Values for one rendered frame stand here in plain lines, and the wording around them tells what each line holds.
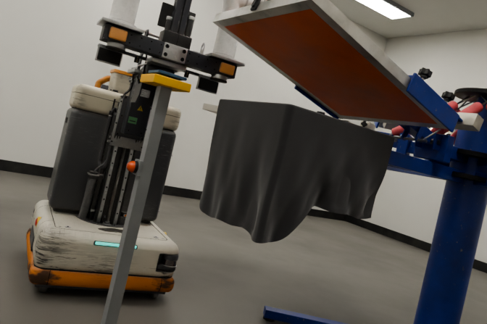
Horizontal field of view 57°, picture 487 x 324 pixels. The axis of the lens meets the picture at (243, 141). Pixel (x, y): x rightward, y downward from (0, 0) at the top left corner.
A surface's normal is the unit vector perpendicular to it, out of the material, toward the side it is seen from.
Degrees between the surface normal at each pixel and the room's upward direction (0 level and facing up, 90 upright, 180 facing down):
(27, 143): 90
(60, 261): 90
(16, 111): 90
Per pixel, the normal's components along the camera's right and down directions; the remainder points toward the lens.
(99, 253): 0.44, 0.10
